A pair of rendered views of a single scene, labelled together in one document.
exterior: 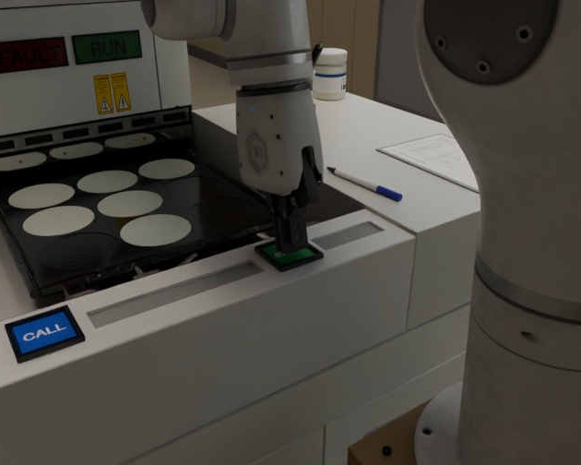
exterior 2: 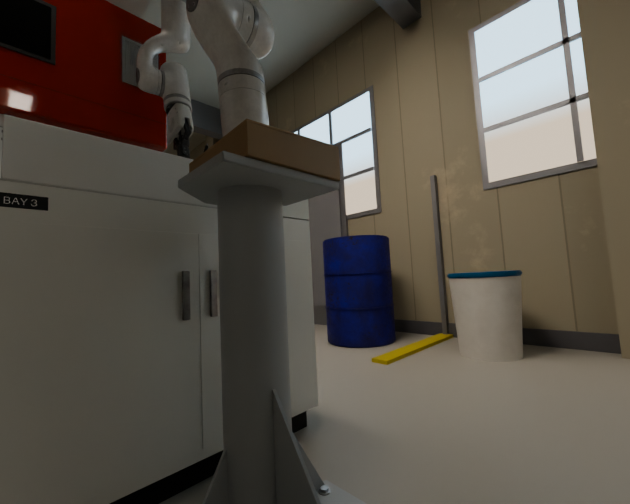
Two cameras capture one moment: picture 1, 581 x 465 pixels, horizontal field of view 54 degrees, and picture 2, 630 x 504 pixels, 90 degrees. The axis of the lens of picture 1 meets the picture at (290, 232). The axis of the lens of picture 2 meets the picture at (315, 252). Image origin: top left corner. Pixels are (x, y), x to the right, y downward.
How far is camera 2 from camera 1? 86 cm
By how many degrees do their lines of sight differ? 34
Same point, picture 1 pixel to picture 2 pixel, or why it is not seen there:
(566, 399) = (236, 97)
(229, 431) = (151, 207)
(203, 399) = (140, 183)
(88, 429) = (90, 166)
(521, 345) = (224, 88)
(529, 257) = (221, 64)
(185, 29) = (148, 81)
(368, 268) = not seen: hidden behind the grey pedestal
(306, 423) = (189, 227)
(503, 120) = (201, 17)
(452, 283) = not seen: hidden behind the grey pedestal
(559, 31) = not seen: outside the picture
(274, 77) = (176, 99)
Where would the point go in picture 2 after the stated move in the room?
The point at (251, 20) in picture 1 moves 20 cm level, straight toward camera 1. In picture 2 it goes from (170, 85) to (156, 37)
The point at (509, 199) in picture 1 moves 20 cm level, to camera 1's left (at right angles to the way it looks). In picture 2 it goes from (214, 52) to (124, 43)
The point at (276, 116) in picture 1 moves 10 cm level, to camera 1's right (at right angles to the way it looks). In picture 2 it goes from (176, 107) to (210, 109)
